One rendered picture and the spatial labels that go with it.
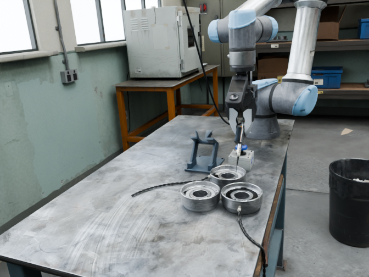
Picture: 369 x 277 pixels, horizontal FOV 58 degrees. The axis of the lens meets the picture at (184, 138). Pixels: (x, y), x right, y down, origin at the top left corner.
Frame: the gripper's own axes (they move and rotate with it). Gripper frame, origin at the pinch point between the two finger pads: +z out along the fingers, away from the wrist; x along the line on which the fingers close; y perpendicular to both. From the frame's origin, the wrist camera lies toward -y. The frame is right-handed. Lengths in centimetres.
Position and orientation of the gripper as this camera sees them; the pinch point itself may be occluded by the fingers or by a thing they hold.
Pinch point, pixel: (240, 132)
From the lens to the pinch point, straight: 104.0
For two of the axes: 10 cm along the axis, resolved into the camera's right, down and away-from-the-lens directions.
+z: 0.6, 9.5, 3.2
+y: 4.0, -3.1, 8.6
